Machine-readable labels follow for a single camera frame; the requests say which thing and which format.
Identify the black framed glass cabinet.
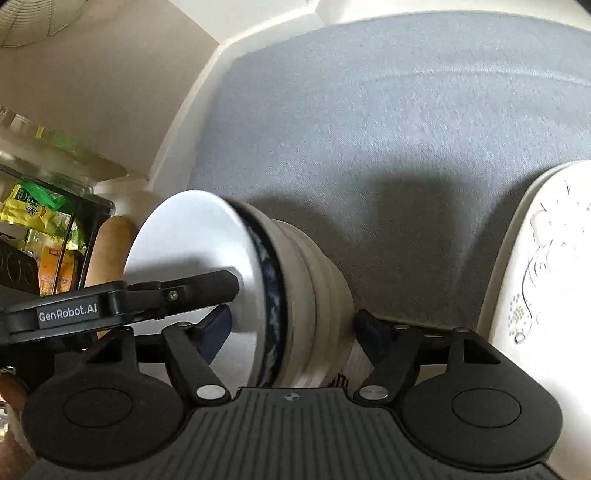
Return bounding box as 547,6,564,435
0,162,117,298

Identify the white floral plate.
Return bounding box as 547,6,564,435
478,161,591,480

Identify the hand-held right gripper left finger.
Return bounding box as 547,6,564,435
53,305,234,408

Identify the white wire fan guard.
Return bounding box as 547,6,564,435
0,0,89,48

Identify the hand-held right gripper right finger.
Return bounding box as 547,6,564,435
353,310,502,405

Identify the white ceramic bowl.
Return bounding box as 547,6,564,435
325,258,357,377
272,218,320,389
305,233,340,386

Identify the white bowl with blue pattern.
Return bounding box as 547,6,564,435
124,190,296,389

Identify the glass shelf top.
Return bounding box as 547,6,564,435
0,105,129,182

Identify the person's left hand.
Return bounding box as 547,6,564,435
0,369,40,480

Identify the brown rounded wooden object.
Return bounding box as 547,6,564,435
84,215,140,297

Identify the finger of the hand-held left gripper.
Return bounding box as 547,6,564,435
124,270,241,321

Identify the orange snack packet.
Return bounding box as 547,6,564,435
38,244,78,296

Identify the grey mat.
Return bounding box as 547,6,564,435
185,18,591,330

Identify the yellow snack packet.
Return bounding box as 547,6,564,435
0,181,69,234

